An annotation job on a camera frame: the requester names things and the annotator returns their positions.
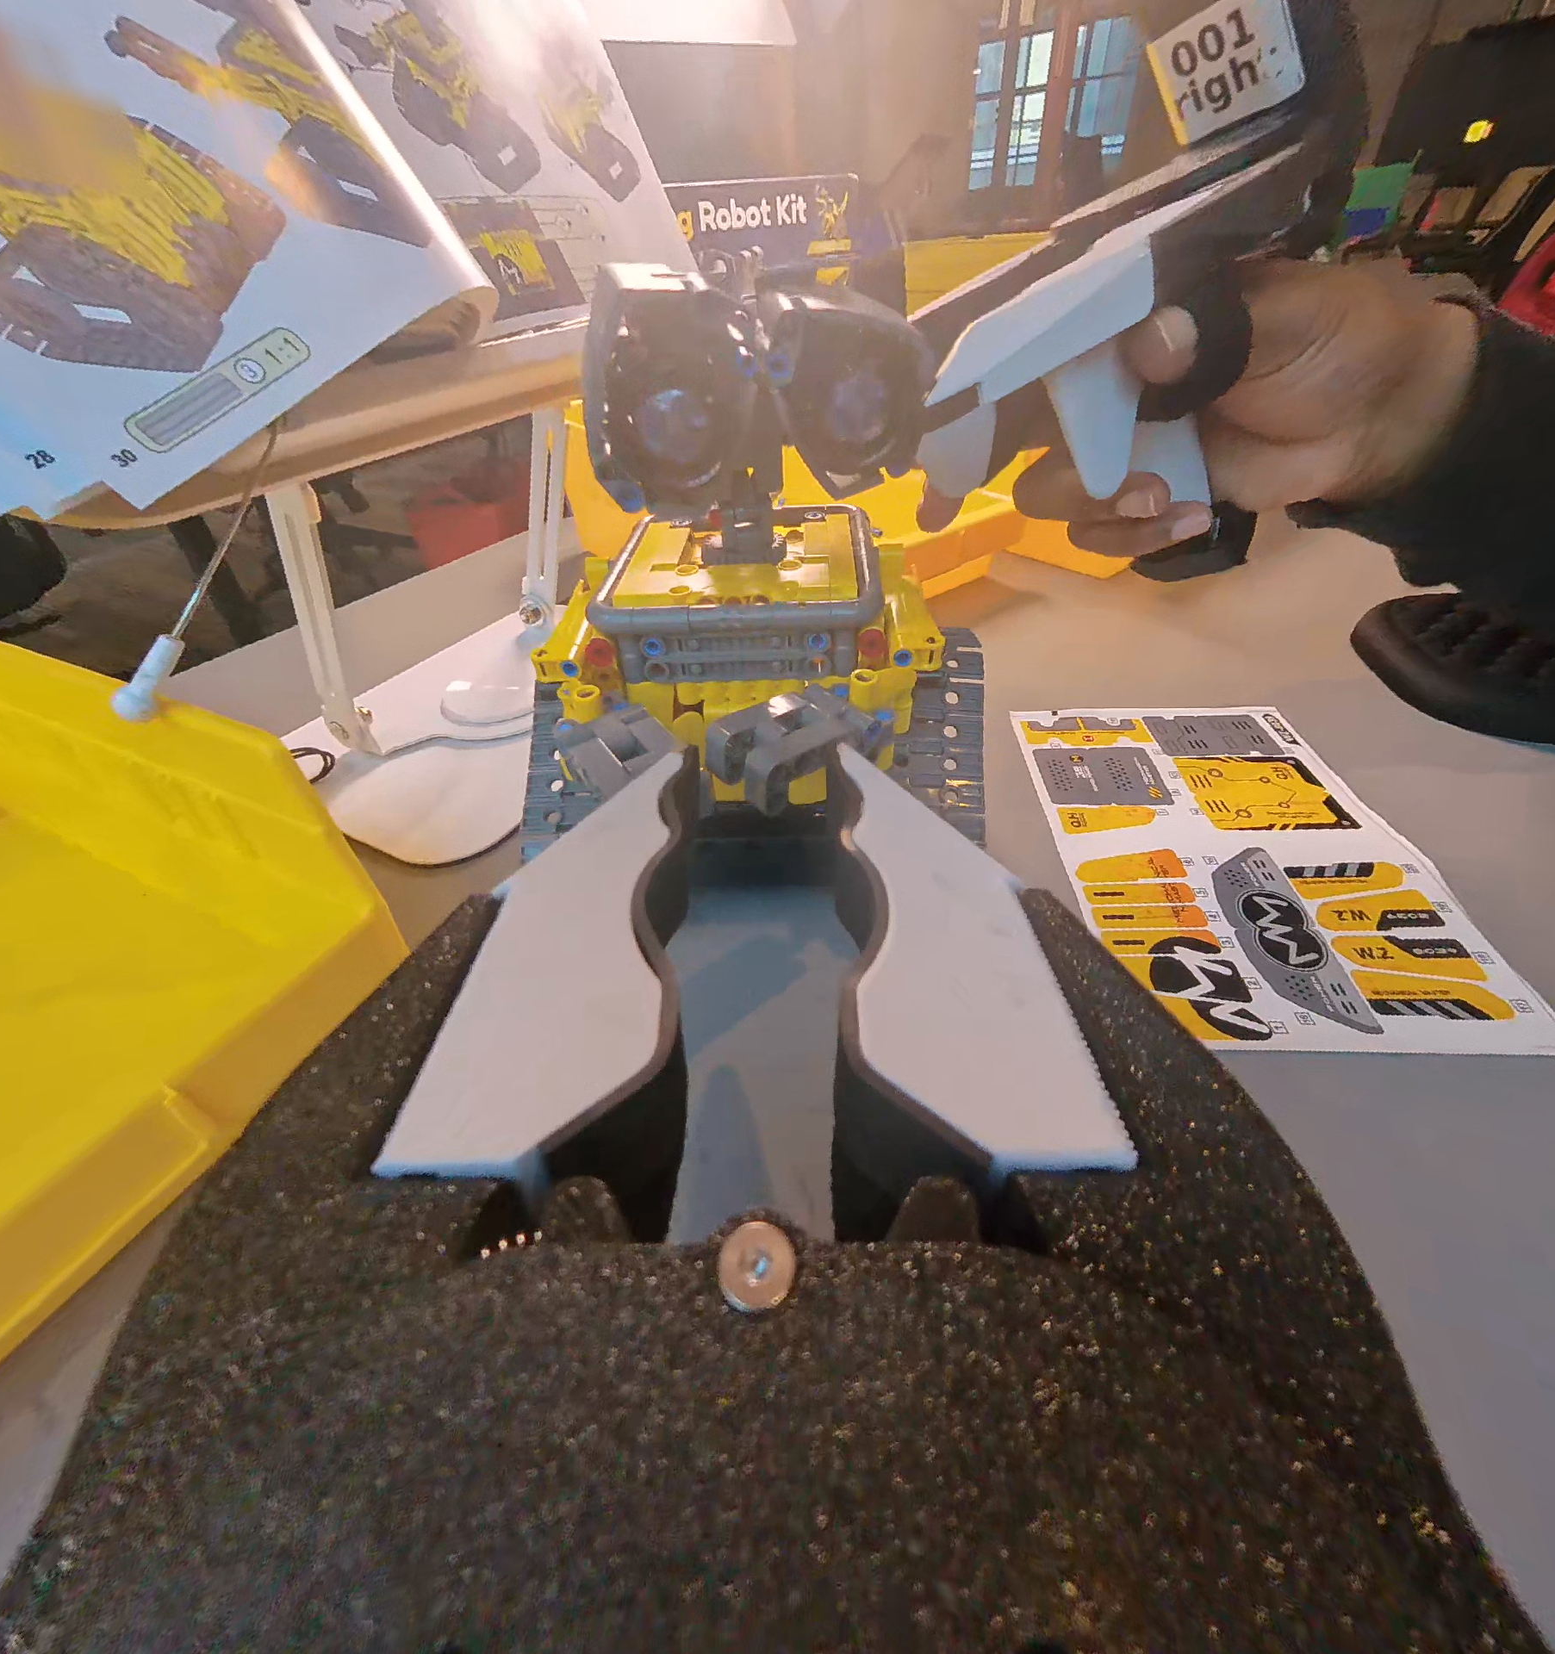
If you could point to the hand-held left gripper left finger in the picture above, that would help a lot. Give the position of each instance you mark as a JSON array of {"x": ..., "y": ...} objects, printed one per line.
[{"x": 532, "y": 1034}]

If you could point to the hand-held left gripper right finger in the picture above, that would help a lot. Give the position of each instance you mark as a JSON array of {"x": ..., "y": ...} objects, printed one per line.
[{"x": 985, "y": 1034}]

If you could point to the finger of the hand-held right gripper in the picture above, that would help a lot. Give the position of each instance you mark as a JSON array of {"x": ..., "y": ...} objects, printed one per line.
[
  {"x": 1036, "y": 331},
  {"x": 1113, "y": 228}
]

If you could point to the yellow grey sticker sheet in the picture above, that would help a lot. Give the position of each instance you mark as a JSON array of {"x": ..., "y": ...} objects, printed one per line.
[{"x": 1296, "y": 878}]

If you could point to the yellow grey brick robot model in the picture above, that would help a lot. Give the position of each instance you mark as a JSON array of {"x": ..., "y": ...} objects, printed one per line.
[{"x": 753, "y": 621}]

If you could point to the instruction booklet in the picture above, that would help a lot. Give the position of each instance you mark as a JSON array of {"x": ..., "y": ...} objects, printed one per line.
[{"x": 106, "y": 257}]

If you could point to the grey desk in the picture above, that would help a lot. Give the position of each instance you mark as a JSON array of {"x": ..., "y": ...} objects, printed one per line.
[{"x": 1399, "y": 1216}]

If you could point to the person's right hand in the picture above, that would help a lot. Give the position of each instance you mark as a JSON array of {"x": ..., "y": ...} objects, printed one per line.
[{"x": 1348, "y": 390}]

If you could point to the yellow plastic bin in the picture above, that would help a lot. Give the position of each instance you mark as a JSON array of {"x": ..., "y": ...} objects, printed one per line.
[
  {"x": 985, "y": 529},
  {"x": 106, "y": 981},
  {"x": 973, "y": 271}
]

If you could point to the window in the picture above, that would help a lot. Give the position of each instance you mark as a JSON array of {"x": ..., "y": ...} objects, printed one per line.
[{"x": 1049, "y": 103}]

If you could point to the black mesh chair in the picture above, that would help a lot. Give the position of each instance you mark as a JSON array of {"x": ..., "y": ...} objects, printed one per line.
[{"x": 1476, "y": 118}]

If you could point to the white book stand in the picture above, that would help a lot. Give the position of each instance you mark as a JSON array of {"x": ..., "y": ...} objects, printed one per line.
[{"x": 440, "y": 775}]

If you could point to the colourful toy set box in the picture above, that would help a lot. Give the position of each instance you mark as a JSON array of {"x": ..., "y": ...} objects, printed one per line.
[{"x": 765, "y": 228}]

